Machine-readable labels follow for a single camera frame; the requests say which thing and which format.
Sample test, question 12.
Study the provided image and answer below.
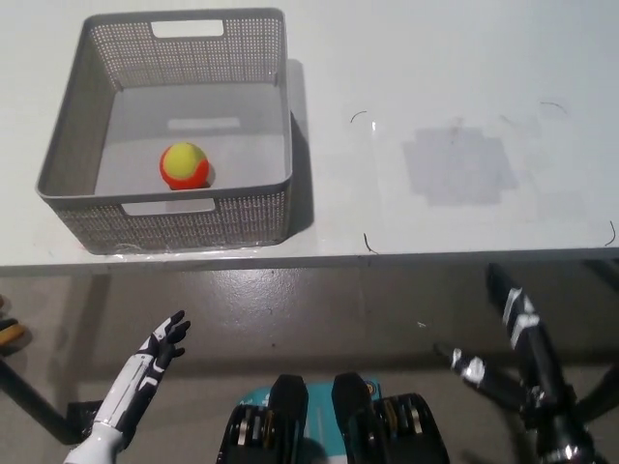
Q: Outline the yellow wooden object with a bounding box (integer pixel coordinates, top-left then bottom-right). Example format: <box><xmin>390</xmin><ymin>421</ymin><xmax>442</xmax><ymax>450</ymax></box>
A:
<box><xmin>0</xmin><ymin>318</ymin><xmax>27</xmax><ymax>347</ymax></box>

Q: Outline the grey perforated plastic basket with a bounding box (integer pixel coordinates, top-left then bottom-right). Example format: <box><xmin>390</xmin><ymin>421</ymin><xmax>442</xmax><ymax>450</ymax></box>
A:
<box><xmin>35</xmin><ymin>6</ymin><xmax>295</xmax><ymax>255</ymax></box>

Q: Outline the black metal table leg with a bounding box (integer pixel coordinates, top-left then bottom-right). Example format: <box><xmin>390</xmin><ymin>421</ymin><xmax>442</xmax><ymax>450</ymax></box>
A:
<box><xmin>573</xmin><ymin>365</ymin><xmax>619</xmax><ymax>429</ymax></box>
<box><xmin>0</xmin><ymin>360</ymin><xmax>101</xmax><ymax>445</ymax></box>

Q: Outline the grey tape patch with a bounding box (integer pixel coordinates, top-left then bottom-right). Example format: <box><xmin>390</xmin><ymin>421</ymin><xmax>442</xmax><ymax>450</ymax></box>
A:
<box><xmin>402</xmin><ymin>126</ymin><xmax>520</xmax><ymax>208</ymax></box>

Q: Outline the yellow and orange tennis ball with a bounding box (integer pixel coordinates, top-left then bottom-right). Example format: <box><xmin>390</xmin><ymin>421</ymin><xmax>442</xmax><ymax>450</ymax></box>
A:
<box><xmin>160</xmin><ymin>141</ymin><xmax>211</xmax><ymax>191</ymax></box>

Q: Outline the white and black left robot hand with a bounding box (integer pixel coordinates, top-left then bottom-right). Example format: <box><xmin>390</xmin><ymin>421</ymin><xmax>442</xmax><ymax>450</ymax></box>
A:
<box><xmin>94</xmin><ymin>310</ymin><xmax>192</xmax><ymax>439</ymax></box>

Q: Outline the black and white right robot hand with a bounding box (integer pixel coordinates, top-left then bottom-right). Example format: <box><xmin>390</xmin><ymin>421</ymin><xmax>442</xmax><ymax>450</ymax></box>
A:
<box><xmin>432</xmin><ymin>263</ymin><xmax>577</xmax><ymax>429</ymax></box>

